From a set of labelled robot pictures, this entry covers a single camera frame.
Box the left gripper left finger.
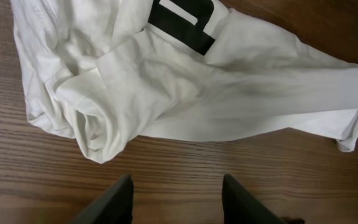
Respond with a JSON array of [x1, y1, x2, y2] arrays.
[[69, 174, 134, 224]]

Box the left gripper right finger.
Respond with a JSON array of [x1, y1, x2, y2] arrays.
[[221, 174, 285, 224]]

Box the white polo shirt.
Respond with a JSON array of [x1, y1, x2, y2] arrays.
[[11, 0, 358, 163]]

